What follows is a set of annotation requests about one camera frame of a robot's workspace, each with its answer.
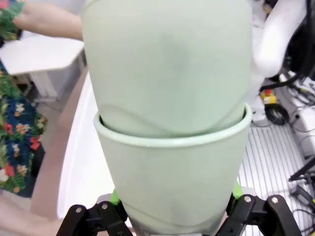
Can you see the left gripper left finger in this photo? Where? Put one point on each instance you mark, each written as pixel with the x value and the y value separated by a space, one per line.
pixel 98 218

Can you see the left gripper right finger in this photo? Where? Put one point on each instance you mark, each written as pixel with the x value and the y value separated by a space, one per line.
pixel 258 218

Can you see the light green plastic cup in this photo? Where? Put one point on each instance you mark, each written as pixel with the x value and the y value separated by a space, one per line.
pixel 167 73
pixel 172 177

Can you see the person's left forearm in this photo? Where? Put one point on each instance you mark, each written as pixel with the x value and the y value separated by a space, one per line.
pixel 54 22

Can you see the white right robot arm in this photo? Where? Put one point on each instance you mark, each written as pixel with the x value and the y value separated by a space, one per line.
pixel 273 37

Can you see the black stand leg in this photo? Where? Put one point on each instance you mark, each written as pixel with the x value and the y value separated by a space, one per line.
pixel 304 170

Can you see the white equipment box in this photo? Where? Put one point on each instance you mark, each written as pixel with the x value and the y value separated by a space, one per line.
pixel 306 130

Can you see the person in floral shirt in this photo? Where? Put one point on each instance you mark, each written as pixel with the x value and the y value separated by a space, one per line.
pixel 17 137

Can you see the yellow emergency stop button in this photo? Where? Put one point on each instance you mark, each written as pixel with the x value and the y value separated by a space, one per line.
pixel 269 98

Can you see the white side table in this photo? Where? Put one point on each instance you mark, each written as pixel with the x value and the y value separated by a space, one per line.
pixel 41 54

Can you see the ribbed aluminium base plate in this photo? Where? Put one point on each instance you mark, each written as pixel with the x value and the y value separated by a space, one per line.
pixel 265 159

